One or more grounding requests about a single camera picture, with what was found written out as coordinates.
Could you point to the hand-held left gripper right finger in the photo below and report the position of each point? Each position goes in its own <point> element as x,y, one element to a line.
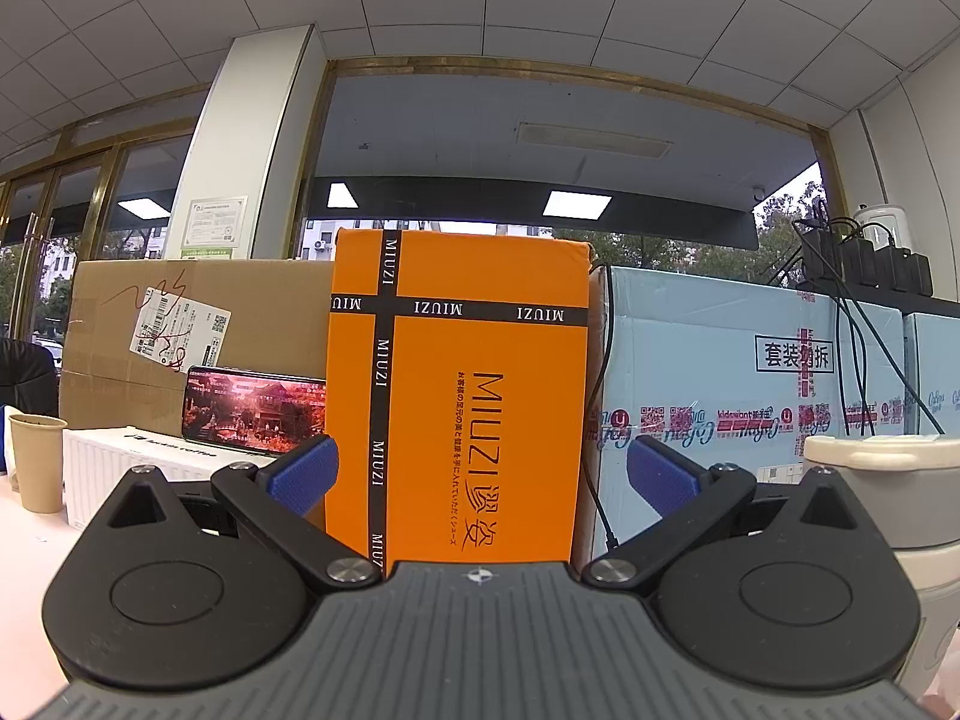
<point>660,474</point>

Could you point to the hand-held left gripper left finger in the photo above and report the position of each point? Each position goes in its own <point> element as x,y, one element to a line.
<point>300,476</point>

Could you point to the white container with grey lid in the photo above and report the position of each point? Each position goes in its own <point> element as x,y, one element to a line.
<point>915,495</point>

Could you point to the black smartphone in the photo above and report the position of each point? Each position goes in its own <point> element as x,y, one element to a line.
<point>255,409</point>

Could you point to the white barcode label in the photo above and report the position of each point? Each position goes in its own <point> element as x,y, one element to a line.
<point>778,472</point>

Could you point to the large light blue carton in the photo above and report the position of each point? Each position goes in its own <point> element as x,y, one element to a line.
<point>697,330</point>

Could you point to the brown cardboard box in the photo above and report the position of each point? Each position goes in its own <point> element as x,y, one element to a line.
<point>285,315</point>

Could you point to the white shipping label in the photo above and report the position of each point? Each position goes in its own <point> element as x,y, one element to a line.
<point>180,326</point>

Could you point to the white ribbed box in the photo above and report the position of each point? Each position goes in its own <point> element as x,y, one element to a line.
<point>97,469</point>

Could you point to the orange box with black bands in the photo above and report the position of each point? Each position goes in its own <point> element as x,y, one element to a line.
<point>465,337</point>

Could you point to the beige paper cup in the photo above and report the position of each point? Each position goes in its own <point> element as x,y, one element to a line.
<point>37,465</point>

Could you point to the black chair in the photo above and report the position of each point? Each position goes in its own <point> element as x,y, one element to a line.
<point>26,375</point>

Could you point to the small light blue carton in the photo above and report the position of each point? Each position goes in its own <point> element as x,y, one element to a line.
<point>934,367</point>

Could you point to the row of black chargers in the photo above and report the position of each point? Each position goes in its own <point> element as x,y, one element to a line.
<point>862,259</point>

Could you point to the black power strip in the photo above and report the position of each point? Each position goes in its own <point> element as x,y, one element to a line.
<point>930,301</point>

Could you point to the white plastic jug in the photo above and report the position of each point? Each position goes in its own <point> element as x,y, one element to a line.
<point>889,221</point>

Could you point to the green framed wall certificate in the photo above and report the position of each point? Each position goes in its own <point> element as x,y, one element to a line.
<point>215,227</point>

